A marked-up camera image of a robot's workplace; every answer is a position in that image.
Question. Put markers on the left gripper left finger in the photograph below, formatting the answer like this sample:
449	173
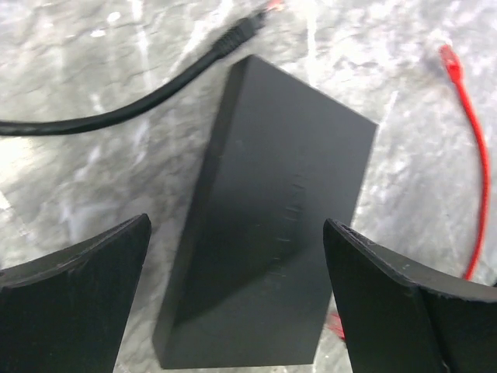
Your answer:
67	311

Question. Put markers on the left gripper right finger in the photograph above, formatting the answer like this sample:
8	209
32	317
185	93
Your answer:
398	315

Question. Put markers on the black network switch box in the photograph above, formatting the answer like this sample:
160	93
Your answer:
249	286

